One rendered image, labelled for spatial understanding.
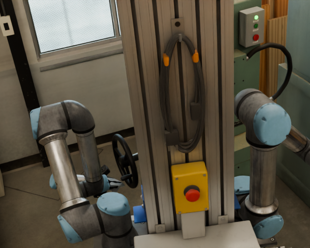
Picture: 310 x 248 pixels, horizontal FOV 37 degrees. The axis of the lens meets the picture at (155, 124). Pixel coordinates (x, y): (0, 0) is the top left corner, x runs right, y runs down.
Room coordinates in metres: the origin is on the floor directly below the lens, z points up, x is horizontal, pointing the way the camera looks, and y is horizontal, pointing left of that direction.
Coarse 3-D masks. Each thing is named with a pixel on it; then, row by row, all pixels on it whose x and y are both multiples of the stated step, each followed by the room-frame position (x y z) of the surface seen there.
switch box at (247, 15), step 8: (248, 8) 2.01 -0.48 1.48; (256, 8) 2.00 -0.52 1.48; (240, 16) 1.98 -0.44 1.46; (248, 16) 1.94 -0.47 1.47; (240, 24) 1.98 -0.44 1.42; (248, 24) 1.94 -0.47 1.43; (240, 32) 1.98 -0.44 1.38; (248, 32) 1.94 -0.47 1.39; (256, 32) 1.96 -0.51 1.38; (240, 40) 1.98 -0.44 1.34; (248, 40) 1.94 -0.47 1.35
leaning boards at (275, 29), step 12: (264, 0) 3.53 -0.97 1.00; (276, 0) 3.47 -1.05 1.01; (276, 12) 3.46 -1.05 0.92; (264, 24) 3.37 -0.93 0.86; (276, 24) 3.33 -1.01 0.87; (264, 36) 3.37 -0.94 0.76; (276, 36) 3.32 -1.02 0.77; (264, 60) 3.36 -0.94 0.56; (276, 60) 3.31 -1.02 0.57; (264, 72) 3.35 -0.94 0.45; (276, 72) 3.31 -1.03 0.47; (264, 84) 3.35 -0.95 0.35; (276, 84) 3.30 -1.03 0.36
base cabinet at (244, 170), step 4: (248, 160) 1.89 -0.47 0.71; (236, 164) 1.87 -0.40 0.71; (240, 164) 1.87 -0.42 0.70; (244, 164) 1.88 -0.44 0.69; (248, 164) 1.89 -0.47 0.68; (236, 168) 1.86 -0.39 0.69; (240, 168) 1.87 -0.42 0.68; (244, 168) 1.88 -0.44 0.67; (248, 168) 1.89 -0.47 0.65; (236, 172) 1.86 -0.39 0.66; (240, 172) 1.87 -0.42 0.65; (244, 172) 1.88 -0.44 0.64; (248, 172) 1.89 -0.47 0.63; (236, 176) 1.86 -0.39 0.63
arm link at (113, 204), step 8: (112, 192) 1.36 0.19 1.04; (104, 200) 1.31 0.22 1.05; (112, 200) 1.31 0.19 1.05; (120, 200) 1.31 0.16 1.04; (96, 208) 1.28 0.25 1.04; (104, 208) 1.27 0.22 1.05; (112, 208) 1.26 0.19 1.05; (120, 208) 1.27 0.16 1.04; (128, 208) 1.30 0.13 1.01; (104, 216) 1.26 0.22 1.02; (112, 216) 1.25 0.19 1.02; (120, 216) 1.26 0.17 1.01; (128, 216) 1.29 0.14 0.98; (104, 224) 1.24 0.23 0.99; (112, 224) 1.25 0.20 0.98; (120, 224) 1.26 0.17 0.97; (128, 224) 1.28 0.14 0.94; (104, 232) 1.25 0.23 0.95; (112, 232) 1.25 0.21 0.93; (120, 232) 1.25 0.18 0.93
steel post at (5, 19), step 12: (0, 0) 2.99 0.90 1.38; (0, 12) 3.00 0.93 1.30; (12, 12) 3.02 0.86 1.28; (0, 24) 2.97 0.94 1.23; (12, 24) 3.01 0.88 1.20; (12, 36) 3.01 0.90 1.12; (12, 48) 3.00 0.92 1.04; (24, 48) 3.03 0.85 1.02; (24, 60) 3.02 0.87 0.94; (24, 72) 3.01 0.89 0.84; (24, 84) 3.01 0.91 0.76; (24, 96) 3.00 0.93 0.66; (36, 96) 3.02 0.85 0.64
